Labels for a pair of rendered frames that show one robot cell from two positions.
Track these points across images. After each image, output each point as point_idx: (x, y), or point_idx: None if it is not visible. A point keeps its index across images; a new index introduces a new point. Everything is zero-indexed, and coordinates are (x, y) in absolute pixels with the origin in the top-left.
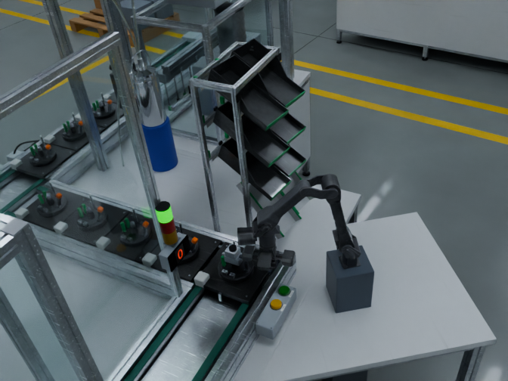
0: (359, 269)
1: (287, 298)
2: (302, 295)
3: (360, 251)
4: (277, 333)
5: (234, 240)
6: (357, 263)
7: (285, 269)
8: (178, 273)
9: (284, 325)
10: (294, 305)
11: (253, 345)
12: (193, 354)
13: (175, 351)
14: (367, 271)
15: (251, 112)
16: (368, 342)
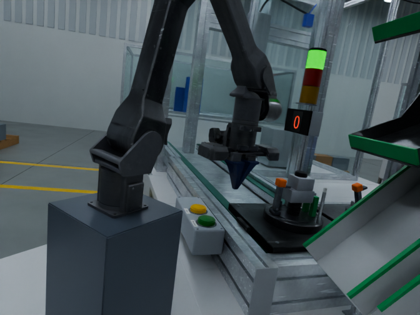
0: (87, 200)
1: (192, 218)
2: (197, 287)
3: (101, 225)
4: (181, 239)
5: (323, 190)
6: (97, 202)
7: (241, 244)
8: (302, 165)
9: (181, 247)
10: (193, 270)
11: None
12: (225, 192)
13: (240, 190)
14: (67, 200)
15: None
16: (39, 269)
